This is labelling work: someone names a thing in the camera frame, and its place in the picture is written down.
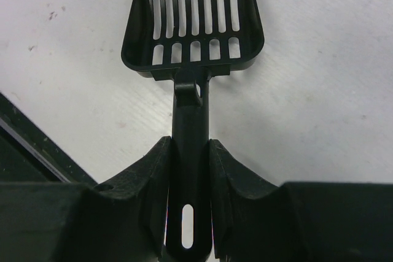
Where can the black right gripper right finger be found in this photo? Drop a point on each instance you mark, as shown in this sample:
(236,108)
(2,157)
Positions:
(254,220)

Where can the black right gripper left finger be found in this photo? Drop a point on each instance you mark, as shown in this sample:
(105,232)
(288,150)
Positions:
(122,219)

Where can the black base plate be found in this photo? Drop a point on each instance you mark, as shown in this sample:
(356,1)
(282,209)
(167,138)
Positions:
(29,155)

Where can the black slotted scoop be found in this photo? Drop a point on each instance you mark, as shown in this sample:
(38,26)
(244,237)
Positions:
(190,42)

